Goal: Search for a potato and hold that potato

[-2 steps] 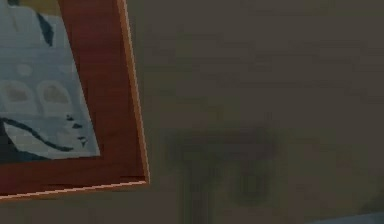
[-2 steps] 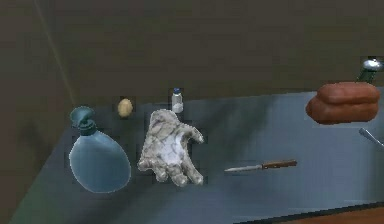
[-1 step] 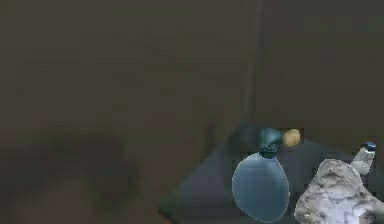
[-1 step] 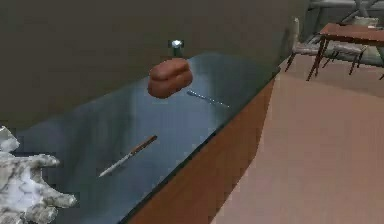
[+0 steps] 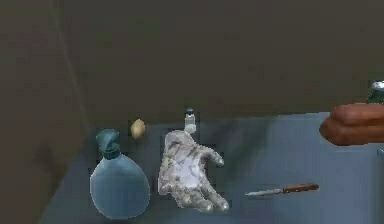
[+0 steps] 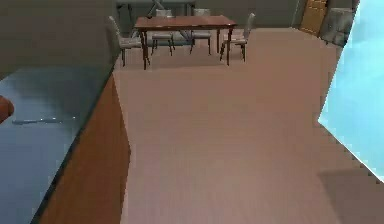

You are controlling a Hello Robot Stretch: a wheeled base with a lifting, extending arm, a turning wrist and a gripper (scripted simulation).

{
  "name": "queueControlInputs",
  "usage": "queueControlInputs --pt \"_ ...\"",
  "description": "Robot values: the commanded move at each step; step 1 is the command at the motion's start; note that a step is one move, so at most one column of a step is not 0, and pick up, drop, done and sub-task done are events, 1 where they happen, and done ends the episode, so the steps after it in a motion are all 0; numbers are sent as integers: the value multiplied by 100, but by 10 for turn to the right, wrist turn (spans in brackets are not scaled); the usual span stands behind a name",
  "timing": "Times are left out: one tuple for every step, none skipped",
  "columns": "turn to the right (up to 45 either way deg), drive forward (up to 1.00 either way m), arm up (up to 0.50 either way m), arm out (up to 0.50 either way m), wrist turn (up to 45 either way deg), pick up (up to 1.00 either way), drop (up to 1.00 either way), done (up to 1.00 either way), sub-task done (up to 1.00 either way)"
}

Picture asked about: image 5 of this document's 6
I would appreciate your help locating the small white shaker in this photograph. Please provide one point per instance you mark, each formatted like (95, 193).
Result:
(190, 122)

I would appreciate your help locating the blue spray bottle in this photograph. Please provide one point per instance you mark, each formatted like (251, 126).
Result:
(118, 186)

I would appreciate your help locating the silver round object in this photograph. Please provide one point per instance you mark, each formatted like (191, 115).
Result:
(377, 91)

